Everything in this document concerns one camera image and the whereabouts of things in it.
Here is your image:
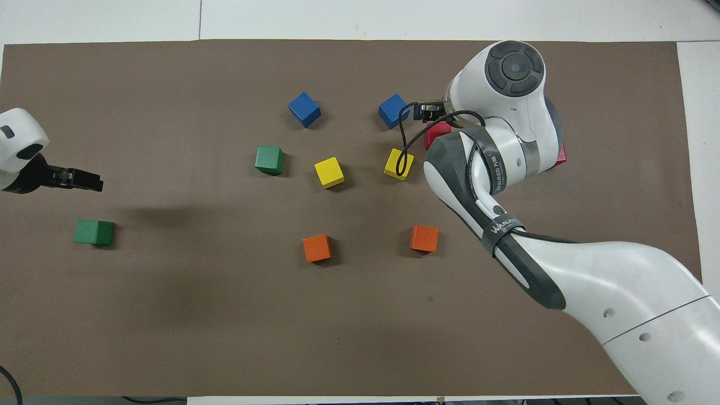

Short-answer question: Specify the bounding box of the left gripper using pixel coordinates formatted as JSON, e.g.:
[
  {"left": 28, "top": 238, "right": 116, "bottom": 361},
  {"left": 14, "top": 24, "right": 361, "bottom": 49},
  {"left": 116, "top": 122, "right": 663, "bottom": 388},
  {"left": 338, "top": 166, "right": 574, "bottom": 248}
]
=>
[{"left": 0, "top": 108, "right": 104, "bottom": 194}]

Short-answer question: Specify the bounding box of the green wooden block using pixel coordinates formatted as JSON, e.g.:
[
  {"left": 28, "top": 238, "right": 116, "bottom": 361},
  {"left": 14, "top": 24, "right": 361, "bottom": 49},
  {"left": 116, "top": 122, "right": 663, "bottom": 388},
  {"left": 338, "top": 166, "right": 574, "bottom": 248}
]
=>
[
  {"left": 74, "top": 219, "right": 115, "bottom": 246},
  {"left": 255, "top": 145, "right": 285, "bottom": 176}
]

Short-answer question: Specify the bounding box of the blue wooden block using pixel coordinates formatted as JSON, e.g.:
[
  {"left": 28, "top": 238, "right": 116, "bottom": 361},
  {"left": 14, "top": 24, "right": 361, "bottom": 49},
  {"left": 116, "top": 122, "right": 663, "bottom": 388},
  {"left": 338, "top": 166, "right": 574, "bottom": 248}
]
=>
[
  {"left": 378, "top": 93, "right": 411, "bottom": 130},
  {"left": 288, "top": 91, "right": 322, "bottom": 128}
]

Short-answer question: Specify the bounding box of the yellow wooden block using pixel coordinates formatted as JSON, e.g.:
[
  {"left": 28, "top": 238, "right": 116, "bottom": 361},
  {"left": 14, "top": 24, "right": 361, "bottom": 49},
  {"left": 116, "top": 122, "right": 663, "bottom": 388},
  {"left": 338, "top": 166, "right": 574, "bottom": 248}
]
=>
[
  {"left": 314, "top": 156, "right": 345, "bottom": 189},
  {"left": 384, "top": 148, "right": 415, "bottom": 181}
]

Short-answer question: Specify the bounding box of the orange wooden block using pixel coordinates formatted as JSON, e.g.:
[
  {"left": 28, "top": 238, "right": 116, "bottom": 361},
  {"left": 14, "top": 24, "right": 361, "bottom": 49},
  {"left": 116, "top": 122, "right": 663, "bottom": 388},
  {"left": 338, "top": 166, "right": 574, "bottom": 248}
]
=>
[
  {"left": 303, "top": 234, "right": 332, "bottom": 263},
  {"left": 410, "top": 225, "right": 439, "bottom": 253}
]

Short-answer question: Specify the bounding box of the brown table mat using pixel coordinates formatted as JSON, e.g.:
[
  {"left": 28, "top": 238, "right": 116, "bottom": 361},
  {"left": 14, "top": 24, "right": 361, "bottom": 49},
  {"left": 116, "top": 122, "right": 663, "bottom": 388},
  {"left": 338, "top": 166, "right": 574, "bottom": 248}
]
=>
[{"left": 0, "top": 38, "right": 704, "bottom": 397}]

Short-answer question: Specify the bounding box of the black velcro cable strap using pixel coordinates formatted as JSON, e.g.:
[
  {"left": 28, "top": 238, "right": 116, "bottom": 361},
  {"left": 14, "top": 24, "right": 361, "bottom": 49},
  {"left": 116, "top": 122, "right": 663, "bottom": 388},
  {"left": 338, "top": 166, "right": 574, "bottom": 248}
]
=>
[
  {"left": 480, "top": 216, "right": 527, "bottom": 259},
  {"left": 458, "top": 124, "right": 507, "bottom": 195}
]

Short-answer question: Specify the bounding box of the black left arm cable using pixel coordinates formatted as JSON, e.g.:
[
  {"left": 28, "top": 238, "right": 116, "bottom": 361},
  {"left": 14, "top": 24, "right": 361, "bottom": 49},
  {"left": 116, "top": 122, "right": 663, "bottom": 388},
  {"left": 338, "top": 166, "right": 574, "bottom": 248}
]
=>
[{"left": 0, "top": 365, "right": 23, "bottom": 405}]

